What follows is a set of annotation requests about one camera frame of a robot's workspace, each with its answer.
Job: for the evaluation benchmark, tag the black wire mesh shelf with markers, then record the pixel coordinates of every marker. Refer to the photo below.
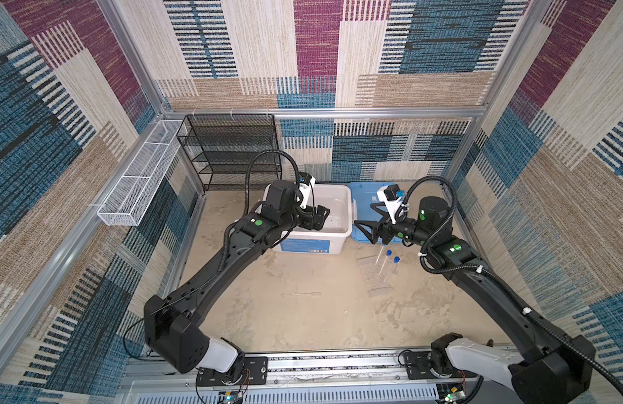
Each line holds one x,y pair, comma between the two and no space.
221,146

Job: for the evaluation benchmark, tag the white wire mesh basket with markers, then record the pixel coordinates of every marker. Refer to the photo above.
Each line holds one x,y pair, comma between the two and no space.
127,203

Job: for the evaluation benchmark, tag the white plastic storage bin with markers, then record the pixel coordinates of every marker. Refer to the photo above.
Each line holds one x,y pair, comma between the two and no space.
326,232

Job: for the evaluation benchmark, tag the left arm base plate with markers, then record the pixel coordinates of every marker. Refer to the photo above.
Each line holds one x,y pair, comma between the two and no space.
249,371

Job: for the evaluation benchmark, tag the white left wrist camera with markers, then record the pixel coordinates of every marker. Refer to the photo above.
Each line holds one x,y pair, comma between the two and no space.
306,183

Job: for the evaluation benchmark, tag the aluminium mounting rail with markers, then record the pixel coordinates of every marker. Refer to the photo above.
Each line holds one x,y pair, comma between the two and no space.
335,376

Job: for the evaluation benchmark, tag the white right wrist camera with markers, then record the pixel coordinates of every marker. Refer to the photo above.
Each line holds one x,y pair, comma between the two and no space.
394,199

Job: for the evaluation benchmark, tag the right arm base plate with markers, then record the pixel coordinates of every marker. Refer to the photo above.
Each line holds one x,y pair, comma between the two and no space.
418,366

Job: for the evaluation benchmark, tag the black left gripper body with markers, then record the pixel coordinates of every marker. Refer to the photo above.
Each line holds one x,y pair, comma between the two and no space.
307,219

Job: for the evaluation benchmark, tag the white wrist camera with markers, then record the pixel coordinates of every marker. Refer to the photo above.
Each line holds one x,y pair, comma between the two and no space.
306,183
394,199

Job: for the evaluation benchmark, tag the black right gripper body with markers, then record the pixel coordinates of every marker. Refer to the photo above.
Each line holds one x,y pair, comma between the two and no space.
405,229

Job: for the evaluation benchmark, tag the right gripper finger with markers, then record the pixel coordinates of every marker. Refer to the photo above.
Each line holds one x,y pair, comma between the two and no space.
380,208
371,230

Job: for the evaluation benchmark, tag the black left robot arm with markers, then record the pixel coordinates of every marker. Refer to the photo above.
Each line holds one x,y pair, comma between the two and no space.
171,324

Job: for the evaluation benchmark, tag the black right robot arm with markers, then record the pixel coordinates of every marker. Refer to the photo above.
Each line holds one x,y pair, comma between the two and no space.
552,367

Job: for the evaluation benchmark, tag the blue capped test tube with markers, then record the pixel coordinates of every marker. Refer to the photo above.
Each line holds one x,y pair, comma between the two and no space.
380,254
383,262
390,267

